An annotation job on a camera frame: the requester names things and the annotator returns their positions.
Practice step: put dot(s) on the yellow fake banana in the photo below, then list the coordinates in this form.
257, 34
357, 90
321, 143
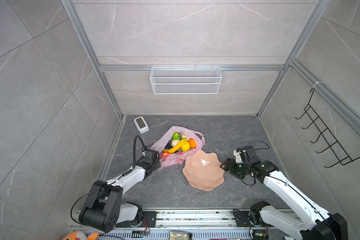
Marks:
178, 146

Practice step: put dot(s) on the black fake grapes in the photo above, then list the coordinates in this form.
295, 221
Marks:
168, 146

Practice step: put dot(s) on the small white digital clock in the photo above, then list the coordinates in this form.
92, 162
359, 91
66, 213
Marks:
141, 125

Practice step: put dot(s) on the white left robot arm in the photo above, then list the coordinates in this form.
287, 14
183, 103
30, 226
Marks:
104, 208

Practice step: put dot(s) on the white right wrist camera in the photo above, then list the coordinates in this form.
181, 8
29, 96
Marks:
238, 156

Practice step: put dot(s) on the beige fake potato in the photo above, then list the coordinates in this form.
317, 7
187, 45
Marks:
174, 142

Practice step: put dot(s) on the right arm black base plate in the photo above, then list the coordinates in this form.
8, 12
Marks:
246, 219

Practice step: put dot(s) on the pink plastic bag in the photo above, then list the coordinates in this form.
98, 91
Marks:
178, 156

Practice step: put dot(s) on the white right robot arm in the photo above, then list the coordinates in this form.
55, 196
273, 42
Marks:
312, 222

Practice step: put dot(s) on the green fake fruit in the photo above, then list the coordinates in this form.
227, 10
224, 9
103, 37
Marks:
177, 136

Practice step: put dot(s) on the black wire hook rack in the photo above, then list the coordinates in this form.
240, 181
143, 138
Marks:
325, 135

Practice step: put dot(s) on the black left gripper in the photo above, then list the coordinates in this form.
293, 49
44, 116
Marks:
158, 164

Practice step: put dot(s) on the yellow fake lemon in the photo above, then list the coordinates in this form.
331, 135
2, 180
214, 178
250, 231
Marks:
186, 147

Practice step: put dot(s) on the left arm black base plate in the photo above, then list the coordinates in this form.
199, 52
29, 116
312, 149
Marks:
145, 219

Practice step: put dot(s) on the orange fake orange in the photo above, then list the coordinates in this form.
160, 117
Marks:
192, 143

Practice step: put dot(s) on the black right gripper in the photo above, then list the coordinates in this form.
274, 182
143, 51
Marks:
229, 166

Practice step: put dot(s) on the orange plush toy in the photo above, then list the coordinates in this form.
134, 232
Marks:
78, 235

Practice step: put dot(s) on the aluminium mounting rail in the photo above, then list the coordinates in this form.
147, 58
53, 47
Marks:
193, 224

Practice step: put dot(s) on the pink scalloped plastic bowl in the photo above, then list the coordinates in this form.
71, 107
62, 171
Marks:
203, 172

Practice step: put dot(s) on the white wire mesh basket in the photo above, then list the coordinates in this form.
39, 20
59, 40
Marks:
185, 80

